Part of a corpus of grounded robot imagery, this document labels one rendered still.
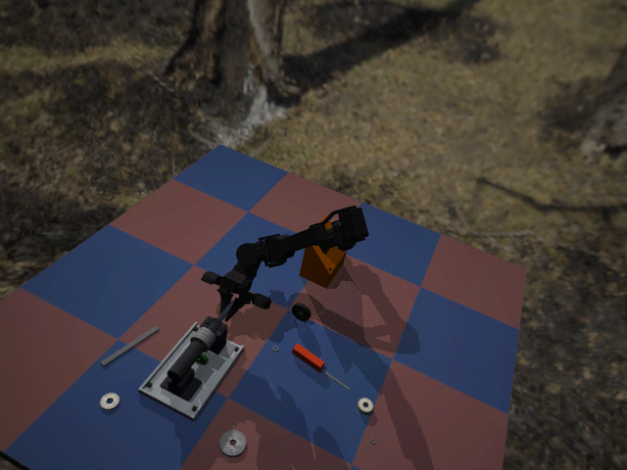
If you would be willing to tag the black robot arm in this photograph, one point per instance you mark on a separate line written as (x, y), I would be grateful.
(349, 229)

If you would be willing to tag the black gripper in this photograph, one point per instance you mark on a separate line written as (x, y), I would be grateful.
(244, 298)

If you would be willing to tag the red-handled screwdriver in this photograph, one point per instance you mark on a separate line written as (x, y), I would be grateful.
(313, 361)

